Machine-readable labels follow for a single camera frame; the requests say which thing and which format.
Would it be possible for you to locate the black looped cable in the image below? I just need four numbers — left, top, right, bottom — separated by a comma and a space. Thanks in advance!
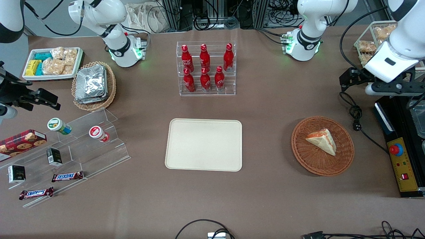
175, 219, 235, 239

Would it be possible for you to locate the brown snickers bar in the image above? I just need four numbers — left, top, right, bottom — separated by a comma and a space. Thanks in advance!
19, 187, 54, 200
51, 171, 84, 183

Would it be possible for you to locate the red tartan cookie box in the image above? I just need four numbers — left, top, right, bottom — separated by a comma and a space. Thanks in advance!
0, 129, 47, 162

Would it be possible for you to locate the yellow snack packet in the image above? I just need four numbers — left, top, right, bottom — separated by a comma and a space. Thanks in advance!
26, 60, 42, 76

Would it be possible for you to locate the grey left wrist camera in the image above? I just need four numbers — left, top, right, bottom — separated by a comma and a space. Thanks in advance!
365, 84, 381, 97

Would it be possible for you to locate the oval tan wicker basket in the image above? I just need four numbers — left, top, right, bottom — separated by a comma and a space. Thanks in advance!
71, 61, 117, 112

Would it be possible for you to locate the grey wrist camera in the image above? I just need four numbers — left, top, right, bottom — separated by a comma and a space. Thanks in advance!
365, 84, 381, 97
0, 103, 18, 125

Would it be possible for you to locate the clear plastic container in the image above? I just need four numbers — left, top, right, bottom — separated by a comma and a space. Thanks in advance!
408, 100, 425, 140

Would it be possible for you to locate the black cable with connector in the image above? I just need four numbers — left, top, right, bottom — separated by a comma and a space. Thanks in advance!
300, 221, 425, 239

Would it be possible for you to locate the beige crumpled bag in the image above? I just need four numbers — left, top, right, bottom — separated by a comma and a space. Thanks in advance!
125, 3, 170, 34

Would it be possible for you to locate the black cable bundle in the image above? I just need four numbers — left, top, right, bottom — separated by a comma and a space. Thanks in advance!
267, 0, 303, 28

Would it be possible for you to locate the small black box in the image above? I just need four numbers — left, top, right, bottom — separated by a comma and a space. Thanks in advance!
8, 165, 26, 184
46, 148, 63, 166

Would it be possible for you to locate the red cola bottle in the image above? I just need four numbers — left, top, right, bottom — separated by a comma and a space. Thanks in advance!
200, 67, 211, 92
223, 43, 234, 72
183, 68, 196, 93
181, 44, 194, 72
200, 43, 211, 71
214, 66, 225, 91

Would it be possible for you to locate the brown round wicker basket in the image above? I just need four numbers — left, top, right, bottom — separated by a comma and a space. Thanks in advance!
291, 116, 355, 176

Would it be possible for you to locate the white rectangular snack tray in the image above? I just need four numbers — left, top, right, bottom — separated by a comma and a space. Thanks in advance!
22, 47, 83, 81

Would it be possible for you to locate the aluminium profile frame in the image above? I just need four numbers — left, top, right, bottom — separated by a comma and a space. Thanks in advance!
159, 0, 269, 32

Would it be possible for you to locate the clear acrylic stepped stand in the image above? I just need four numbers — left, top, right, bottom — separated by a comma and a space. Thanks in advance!
0, 108, 131, 208

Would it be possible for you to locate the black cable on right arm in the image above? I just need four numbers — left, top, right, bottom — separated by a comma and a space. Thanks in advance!
25, 0, 83, 37

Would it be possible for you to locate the triangular sandwich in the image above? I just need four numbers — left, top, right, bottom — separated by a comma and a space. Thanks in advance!
305, 128, 337, 156

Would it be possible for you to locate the black coiled cable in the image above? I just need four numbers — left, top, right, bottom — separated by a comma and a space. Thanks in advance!
194, 15, 220, 31

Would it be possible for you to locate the clear acrylic bottle rack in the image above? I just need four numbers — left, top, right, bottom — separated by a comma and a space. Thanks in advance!
176, 41, 236, 97

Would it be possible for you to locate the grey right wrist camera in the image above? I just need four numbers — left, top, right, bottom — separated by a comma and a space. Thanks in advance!
0, 103, 18, 125

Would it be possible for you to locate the black power cable with plug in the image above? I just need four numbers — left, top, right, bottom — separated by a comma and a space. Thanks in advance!
339, 91, 389, 155

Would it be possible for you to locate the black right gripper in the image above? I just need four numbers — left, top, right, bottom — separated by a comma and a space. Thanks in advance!
0, 80, 61, 112

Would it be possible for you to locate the red lid yoghurt cup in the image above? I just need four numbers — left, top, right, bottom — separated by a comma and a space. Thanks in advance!
89, 125, 110, 143

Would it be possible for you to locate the beige rectangular tray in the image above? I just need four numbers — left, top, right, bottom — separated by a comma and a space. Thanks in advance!
165, 119, 243, 172

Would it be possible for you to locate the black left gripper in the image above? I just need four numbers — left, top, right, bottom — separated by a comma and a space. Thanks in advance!
339, 68, 376, 92

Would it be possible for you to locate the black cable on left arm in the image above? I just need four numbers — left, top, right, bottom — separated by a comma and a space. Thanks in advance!
339, 6, 398, 71

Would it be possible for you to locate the black left camera mount bracket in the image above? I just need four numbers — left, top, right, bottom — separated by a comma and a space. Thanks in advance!
372, 79, 425, 97

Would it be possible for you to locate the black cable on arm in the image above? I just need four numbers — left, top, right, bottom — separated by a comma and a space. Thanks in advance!
25, 0, 83, 37
339, 6, 398, 71

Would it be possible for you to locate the green lid yoghurt cup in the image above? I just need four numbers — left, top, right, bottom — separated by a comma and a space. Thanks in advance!
47, 118, 72, 135

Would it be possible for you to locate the black control box yellow panel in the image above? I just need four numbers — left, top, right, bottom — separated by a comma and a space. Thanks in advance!
374, 95, 425, 199

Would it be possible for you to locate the silver foil package stack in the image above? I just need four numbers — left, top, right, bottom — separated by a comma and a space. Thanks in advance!
75, 64, 108, 104

